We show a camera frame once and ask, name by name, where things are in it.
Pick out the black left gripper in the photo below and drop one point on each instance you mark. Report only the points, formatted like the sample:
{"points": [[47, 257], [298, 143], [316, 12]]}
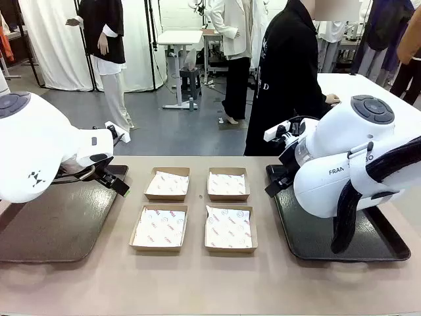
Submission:
{"points": [[104, 174]]}

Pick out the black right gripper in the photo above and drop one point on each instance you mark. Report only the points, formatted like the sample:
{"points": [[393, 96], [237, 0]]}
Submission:
{"points": [[288, 164]]}

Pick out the brown cardboard donut box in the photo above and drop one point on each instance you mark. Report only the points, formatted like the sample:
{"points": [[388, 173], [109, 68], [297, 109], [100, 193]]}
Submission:
{"points": [[230, 250], [166, 197], [228, 198], [158, 248]]}

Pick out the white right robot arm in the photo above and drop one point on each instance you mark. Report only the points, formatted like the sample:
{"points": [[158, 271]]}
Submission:
{"points": [[345, 131]]}

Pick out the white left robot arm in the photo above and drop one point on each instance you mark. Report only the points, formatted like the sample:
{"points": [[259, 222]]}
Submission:
{"points": [[33, 138]]}

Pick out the large black serving tray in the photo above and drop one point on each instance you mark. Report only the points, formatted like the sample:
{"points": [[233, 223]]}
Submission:
{"points": [[315, 237]]}

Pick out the large brown serving tray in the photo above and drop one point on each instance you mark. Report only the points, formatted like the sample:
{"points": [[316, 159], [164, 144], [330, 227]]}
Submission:
{"points": [[59, 224]]}

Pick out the person's right hand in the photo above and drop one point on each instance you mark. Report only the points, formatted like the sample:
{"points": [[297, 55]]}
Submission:
{"points": [[332, 98]]}

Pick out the person in black shirt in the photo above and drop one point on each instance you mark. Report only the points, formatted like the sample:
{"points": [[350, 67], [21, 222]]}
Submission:
{"points": [[286, 82]]}

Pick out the grey bottle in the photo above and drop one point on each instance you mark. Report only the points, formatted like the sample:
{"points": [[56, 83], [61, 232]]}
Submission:
{"points": [[191, 103]]}

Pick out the grey plastic stool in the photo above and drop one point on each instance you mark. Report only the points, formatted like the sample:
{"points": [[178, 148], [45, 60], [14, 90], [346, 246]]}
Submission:
{"points": [[190, 79]]}

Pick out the white rectangular table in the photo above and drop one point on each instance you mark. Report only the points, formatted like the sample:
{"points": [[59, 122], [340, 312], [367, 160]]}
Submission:
{"points": [[361, 85]]}

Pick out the clear plastic bag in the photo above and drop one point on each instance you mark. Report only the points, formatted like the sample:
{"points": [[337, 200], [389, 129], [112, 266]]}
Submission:
{"points": [[190, 59]]}

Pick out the black light stand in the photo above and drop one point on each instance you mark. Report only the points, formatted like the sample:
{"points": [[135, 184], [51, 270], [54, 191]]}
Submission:
{"points": [[152, 39]]}

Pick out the white curtain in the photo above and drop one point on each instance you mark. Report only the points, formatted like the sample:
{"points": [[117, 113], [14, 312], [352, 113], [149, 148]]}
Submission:
{"points": [[56, 49]]}

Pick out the mannequin black top white pants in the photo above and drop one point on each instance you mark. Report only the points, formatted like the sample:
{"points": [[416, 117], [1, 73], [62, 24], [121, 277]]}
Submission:
{"points": [[105, 33]]}

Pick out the mannequin white jacket black pants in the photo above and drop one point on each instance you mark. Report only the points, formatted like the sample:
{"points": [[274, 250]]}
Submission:
{"points": [[230, 33]]}

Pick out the white standing desk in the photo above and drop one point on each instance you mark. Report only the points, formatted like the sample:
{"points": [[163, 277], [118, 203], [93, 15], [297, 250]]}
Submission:
{"points": [[180, 37]]}

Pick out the hanging white garment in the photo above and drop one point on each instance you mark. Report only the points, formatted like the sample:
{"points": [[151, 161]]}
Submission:
{"points": [[330, 31]]}

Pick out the hanging dark purple clothes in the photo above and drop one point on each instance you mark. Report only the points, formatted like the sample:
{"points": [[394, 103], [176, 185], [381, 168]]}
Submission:
{"points": [[385, 29]]}

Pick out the person in brown shirt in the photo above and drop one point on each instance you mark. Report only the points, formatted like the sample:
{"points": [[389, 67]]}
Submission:
{"points": [[409, 49]]}

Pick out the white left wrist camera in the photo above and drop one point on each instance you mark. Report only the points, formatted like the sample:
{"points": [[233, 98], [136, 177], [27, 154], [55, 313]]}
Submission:
{"points": [[118, 133]]}

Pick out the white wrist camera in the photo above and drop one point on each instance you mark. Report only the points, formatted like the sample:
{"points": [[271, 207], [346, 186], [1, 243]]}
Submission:
{"points": [[118, 133], [274, 131]]}

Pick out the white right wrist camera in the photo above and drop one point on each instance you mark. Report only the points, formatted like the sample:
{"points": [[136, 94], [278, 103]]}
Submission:
{"points": [[274, 131]]}

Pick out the white perforated pedestal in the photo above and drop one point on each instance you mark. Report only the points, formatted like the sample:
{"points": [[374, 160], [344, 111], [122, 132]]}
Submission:
{"points": [[2, 82]]}

